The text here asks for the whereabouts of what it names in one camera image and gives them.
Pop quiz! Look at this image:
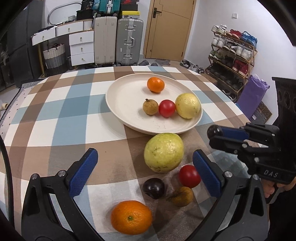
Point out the large yellow-green guava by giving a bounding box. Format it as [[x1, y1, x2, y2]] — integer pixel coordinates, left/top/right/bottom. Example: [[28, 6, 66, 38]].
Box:
[[144, 133, 184, 173]]

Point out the red tomato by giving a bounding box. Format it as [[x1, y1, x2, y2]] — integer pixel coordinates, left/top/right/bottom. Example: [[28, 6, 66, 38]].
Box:
[[179, 165, 201, 188], [159, 99, 176, 118]]

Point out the small orange on plate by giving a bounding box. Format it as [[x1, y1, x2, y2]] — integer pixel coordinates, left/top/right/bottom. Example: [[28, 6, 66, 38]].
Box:
[[147, 77, 165, 93]]

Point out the wooden door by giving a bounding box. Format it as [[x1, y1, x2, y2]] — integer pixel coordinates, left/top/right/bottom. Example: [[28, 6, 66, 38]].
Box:
[[144, 0, 196, 61]]

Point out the teal suitcase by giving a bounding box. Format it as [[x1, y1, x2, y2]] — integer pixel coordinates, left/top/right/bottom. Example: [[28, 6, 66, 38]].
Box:
[[98, 0, 121, 14]]

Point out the beige suitcase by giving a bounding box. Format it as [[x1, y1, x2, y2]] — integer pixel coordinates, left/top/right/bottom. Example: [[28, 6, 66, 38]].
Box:
[[94, 16, 117, 65]]

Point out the white drawer desk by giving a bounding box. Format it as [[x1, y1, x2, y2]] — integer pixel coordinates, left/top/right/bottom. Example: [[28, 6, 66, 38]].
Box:
[[31, 19, 94, 67]]

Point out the wooden shoe rack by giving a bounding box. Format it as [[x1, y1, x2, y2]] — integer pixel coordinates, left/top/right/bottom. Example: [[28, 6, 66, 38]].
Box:
[[206, 25, 258, 102]]

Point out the cream round plate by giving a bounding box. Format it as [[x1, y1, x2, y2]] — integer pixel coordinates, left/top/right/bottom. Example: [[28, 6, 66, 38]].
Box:
[[105, 73, 203, 135]]

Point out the right hand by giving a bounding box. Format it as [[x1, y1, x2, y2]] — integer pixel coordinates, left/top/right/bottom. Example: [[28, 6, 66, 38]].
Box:
[[261, 178, 295, 198]]

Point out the checkered tablecloth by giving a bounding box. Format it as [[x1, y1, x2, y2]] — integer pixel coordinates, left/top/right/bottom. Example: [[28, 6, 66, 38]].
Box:
[[1, 66, 247, 240]]

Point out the dark plum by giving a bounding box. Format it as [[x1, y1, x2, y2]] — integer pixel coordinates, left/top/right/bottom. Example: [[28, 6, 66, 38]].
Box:
[[142, 178, 166, 199]]

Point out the black refrigerator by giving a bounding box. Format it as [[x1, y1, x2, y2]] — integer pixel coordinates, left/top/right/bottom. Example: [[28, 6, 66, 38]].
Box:
[[7, 1, 44, 87]]

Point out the brown longan fruit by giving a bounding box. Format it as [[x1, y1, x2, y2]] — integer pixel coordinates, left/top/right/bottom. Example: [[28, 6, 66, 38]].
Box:
[[142, 98, 159, 115]]

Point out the woven laundry basket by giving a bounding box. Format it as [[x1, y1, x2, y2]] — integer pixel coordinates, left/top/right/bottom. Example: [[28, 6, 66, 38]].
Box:
[[43, 44, 68, 76]]

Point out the red tomato on plate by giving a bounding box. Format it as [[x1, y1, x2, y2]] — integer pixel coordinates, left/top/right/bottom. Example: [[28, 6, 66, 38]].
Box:
[[159, 99, 176, 118]]

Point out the silver suitcase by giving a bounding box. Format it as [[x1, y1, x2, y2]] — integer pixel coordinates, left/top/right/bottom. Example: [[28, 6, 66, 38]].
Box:
[[115, 18, 144, 66]]

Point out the purple bag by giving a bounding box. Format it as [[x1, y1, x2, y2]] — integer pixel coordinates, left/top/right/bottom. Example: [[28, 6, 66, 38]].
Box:
[[236, 74, 270, 120]]

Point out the large orange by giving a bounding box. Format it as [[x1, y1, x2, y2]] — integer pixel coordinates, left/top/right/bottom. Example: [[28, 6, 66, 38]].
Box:
[[110, 200, 152, 235]]

